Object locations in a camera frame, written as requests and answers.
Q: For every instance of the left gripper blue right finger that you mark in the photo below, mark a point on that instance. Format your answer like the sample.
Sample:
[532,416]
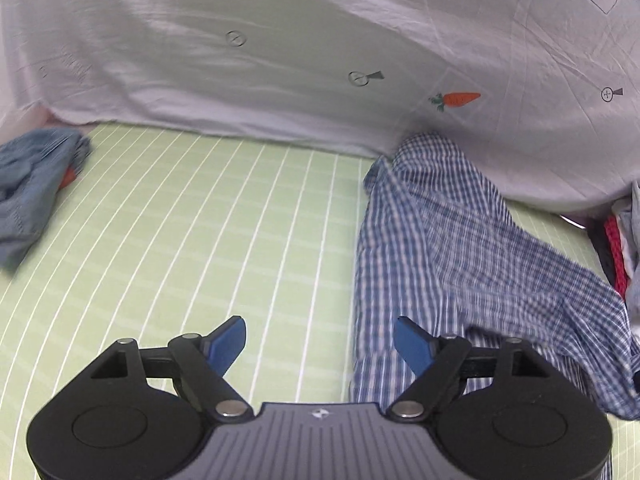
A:
[436,363]

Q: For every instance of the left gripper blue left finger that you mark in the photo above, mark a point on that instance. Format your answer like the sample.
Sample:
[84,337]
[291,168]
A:
[201,363]

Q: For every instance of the blue white plaid shirt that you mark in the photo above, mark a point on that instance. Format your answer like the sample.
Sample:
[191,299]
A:
[438,244]

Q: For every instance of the green grid cutting mat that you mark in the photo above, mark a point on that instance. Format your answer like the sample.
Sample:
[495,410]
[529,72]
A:
[169,232]

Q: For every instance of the red knitted garment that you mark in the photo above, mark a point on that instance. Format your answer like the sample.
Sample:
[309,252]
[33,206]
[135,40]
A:
[613,235]

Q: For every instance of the orange item under denim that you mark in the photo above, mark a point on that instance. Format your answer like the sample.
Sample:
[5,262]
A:
[68,178]

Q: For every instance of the grey folded garment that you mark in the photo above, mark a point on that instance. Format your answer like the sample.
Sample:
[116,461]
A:
[626,212]

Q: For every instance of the blue denim garment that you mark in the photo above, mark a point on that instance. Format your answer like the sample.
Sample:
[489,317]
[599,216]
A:
[32,168]

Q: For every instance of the white carrot print sheet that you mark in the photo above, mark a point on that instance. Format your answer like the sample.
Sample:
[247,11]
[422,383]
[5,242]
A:
[543,95]

